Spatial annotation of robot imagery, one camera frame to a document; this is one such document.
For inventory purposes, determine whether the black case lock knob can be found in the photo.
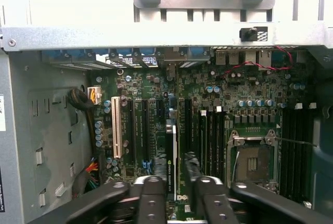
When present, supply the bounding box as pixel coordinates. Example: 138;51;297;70
239;27;268;43

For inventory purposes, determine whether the CPU socket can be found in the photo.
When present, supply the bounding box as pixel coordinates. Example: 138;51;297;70
226;129;280;191

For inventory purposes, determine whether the blue slot clip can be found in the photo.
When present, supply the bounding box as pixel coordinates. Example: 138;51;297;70
142;159;152;174

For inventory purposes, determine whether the white expansion slot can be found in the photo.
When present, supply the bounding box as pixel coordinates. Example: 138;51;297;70
111;96;123;159

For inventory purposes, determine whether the black open PC case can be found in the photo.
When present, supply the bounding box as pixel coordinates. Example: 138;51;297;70
0;0;333;224

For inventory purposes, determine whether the blue card retainer strip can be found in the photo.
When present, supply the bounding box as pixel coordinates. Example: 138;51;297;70
41;48;211;62

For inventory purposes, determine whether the white power connector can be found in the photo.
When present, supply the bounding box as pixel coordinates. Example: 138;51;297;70
87;86;102;105

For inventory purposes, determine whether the coloured power wire bundle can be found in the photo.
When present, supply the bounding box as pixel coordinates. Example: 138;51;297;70
73;156;101;200

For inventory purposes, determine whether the red black twisted wire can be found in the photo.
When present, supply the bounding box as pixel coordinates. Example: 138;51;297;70
223;46;293;78

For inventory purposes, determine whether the green motherboard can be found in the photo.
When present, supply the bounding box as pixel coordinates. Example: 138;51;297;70
87;49;317;224

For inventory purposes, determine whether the black sleeved wire bundle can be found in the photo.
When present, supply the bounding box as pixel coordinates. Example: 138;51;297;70
68;88;95;154

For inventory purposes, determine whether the socket locking lever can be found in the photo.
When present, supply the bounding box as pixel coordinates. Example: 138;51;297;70
279;137;318;147

